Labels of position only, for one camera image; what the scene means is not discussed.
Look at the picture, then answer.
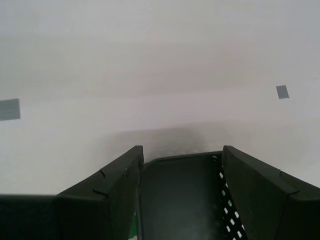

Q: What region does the grey rectangular tape patch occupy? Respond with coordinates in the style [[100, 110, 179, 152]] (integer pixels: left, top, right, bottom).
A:
[[0, 98, 21, 122]]

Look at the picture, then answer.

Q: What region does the green block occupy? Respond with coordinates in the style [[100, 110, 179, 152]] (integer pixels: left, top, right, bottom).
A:
[[128, 208, 139, 240]]

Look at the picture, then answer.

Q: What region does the grey square tape patch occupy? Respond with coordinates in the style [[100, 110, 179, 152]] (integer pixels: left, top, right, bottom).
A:
[[275, 85, 290, 100]]

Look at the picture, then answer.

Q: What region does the black perforated plastic basket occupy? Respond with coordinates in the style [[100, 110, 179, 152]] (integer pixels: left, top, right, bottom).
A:
[[136, 150, 248, 240]]

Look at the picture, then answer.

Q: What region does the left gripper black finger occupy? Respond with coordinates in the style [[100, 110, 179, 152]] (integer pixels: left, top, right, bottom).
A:
[[0, 145, 145, 240], [221, 145, 320, 240]]

